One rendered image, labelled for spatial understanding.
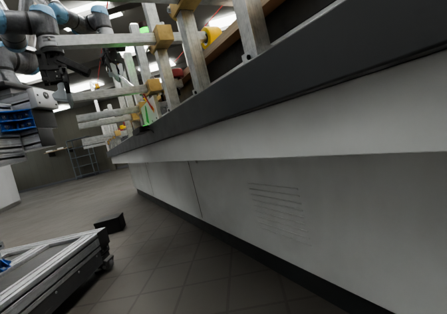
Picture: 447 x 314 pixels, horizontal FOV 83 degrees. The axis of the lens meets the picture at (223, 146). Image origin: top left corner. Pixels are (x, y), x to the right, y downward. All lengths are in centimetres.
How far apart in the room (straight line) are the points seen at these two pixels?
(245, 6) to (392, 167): 42
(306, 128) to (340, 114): 7
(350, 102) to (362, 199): 34
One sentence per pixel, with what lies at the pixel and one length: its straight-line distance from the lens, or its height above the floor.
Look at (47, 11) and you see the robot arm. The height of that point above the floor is 115.
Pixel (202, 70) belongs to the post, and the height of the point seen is 76.
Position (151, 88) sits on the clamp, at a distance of 109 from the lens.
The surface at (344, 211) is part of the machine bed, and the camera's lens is 71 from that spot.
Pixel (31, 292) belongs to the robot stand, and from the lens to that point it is 126.
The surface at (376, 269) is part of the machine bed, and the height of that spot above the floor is 20.
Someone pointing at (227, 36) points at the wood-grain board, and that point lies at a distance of 86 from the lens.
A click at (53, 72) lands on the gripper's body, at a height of 93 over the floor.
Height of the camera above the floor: 59
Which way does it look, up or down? 3 degrees down
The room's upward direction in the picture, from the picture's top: 14 degrees counter-clockwise
